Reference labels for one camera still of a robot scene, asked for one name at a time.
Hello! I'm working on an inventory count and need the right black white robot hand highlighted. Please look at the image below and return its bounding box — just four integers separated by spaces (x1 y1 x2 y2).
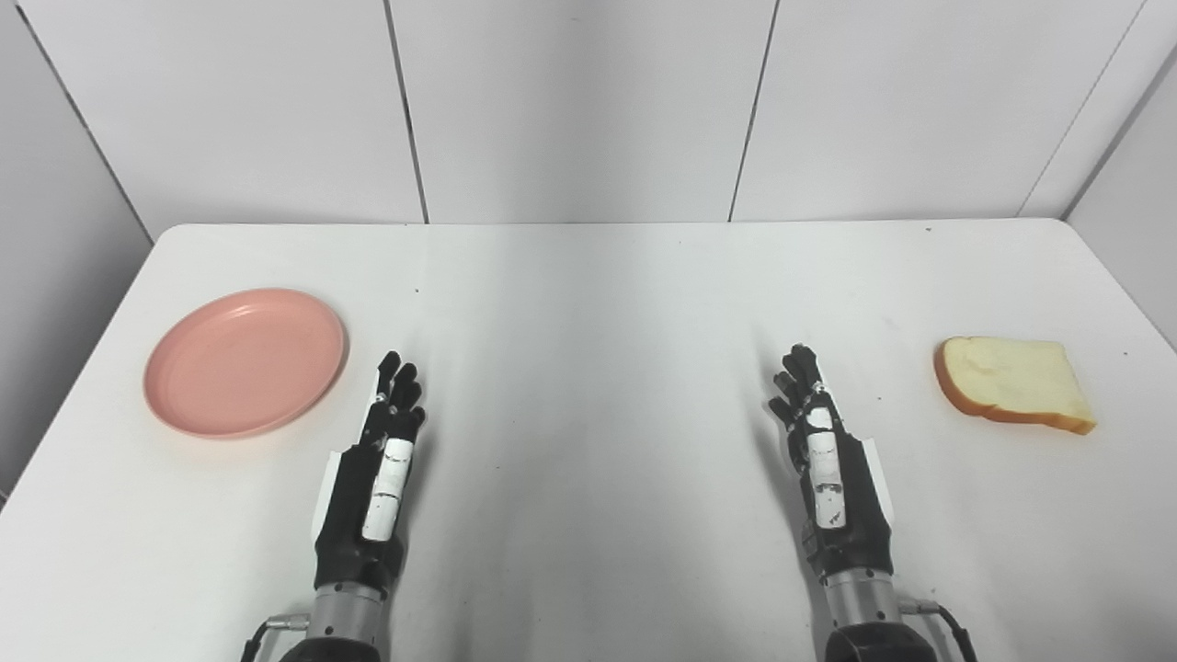
769 344 896 582

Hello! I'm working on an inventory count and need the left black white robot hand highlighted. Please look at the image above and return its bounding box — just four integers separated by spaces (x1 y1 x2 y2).
311 351 427 592

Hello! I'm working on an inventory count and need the pink round plate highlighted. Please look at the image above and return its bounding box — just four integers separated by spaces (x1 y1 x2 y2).
143 288 349 439

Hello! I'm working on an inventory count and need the slice of bread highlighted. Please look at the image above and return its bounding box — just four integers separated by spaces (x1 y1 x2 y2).
933 336 1098 436

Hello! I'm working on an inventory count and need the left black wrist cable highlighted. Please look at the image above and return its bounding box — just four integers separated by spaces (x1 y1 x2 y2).
240 614 310 662

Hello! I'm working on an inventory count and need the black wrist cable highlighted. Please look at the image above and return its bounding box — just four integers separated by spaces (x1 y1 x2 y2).
240 614 310 662
901 598 979 662

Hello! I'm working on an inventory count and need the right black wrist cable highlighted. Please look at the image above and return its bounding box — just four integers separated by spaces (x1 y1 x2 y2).
901 598 979 662

